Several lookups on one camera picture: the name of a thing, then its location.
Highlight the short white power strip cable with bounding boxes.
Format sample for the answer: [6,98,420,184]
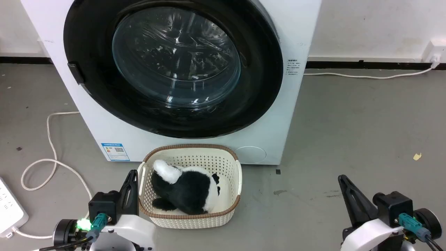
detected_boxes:
[6,228,54,240]

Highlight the black round washer door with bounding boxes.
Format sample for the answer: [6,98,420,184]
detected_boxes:
[63,0,283,139]

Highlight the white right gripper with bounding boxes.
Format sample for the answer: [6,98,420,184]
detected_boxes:
[338,174,443,251]

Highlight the teal plug gripper cable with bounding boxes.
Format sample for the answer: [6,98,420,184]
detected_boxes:
[398,213,445,251]
[38,213,107,251]

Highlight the thin white wall socket cable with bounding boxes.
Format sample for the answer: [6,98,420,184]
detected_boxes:
[303,66,435,80]

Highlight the teal plug right gripper cable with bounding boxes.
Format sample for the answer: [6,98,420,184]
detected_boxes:
[398,213,445,251]

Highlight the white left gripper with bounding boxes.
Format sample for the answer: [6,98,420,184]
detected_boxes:
[53,170,156,251]

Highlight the white power strip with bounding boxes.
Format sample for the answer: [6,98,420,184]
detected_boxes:
[0,177,29,235]

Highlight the black and white panda plush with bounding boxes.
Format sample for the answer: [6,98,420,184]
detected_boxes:
[151,160,221,215]

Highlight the long white looped floor cable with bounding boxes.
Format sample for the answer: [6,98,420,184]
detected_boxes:
[21,111,93,202]

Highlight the white front-load washing machine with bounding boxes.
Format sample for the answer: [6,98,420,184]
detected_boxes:
[20,0,322,165]

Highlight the blue energy label sticker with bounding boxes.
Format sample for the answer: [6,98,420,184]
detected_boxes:
[101,142,130,162]

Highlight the teal plug left gripper cable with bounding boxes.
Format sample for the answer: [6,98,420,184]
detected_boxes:
[38,213,107,251]

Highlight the white wall socket with plug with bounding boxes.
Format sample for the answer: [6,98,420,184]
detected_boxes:
[421,39,446,69]

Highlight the small printed warning label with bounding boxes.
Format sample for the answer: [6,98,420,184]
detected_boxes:
[286,59,300,76]

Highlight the cream plastic laundry basket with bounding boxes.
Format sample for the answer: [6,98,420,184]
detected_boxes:
[137,144,243,229]

